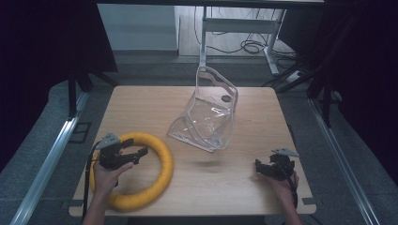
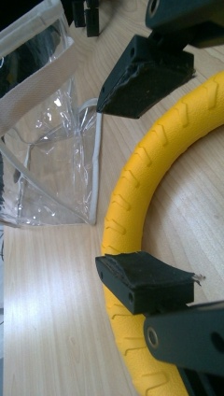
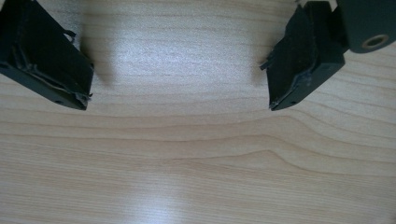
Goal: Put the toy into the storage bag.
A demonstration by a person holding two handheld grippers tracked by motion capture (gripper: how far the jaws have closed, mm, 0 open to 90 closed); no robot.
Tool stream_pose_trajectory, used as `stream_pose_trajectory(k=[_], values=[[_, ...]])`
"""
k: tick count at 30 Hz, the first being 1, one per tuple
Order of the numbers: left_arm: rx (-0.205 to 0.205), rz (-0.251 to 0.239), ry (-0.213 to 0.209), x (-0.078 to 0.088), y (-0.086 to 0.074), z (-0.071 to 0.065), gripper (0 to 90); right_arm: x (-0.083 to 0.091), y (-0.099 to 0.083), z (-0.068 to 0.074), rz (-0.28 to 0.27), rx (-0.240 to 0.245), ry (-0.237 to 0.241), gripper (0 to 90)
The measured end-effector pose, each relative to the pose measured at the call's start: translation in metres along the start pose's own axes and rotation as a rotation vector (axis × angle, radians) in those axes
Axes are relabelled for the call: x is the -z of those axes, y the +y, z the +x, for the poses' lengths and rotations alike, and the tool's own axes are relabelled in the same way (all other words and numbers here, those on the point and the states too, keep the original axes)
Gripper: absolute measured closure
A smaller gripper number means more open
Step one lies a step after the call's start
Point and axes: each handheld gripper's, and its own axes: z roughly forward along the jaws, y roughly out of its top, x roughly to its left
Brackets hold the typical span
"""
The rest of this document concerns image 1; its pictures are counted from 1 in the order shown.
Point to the white metal desk frame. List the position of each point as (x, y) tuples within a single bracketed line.
[(241, 25)]

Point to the white power strip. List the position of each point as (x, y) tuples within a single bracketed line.
[(294, 76)]

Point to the black metal stand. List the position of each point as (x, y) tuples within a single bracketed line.
[(72, 93), (325, 93)]

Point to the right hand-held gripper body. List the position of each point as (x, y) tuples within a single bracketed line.
[(281, 165)]

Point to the person's left hand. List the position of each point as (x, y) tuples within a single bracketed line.
[(106, 179)]

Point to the black floor bracket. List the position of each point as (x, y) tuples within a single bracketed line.
[(80, 132)]

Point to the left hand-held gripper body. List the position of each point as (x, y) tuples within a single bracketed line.
[(110, 153)]

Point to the aluminium floor rail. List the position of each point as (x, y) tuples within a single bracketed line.
[(47, 162), (341, 159)]

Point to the dark curtain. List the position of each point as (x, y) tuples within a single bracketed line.
[(40, 62), (366, 78)]

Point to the clear plastic bag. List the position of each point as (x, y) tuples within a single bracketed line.
[(208, 118)]

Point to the person's right hand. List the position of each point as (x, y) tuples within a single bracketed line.
[(283, 187)]

